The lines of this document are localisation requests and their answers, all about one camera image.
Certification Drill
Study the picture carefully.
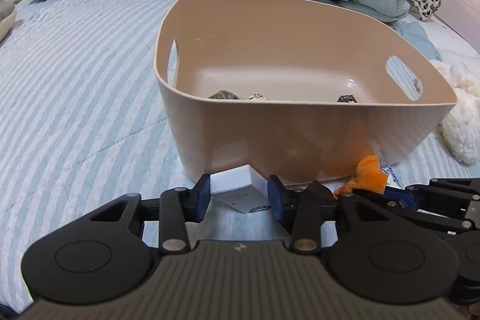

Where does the beige plastic storage bin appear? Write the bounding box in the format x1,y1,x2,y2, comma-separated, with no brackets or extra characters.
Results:
154,0,456,184

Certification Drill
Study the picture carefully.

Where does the grey plush toy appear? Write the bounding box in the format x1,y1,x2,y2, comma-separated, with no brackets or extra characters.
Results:
0,1,16,41

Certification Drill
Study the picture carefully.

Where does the white fluffy plush toy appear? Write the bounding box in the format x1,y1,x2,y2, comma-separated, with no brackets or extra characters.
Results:
430,60,479,165

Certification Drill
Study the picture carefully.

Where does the orange plush toy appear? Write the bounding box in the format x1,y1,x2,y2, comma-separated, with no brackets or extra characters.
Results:
334,155,388,199

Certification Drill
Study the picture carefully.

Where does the dark box with yellow stars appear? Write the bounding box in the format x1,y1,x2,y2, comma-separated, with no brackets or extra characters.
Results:
337,95,357,103

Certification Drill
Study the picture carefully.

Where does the blue striped bed cover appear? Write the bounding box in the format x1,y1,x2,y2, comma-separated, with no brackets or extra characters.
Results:
0,0,480,310

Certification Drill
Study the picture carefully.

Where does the blue white patterned box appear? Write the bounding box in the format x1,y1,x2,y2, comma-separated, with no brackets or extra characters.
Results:
381,165,401,188

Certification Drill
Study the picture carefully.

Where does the green dried herb sachet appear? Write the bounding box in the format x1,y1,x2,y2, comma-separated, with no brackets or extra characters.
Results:
208,89,239,100

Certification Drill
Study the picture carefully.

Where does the small white box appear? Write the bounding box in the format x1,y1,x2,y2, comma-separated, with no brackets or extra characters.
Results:
210,165,270,214

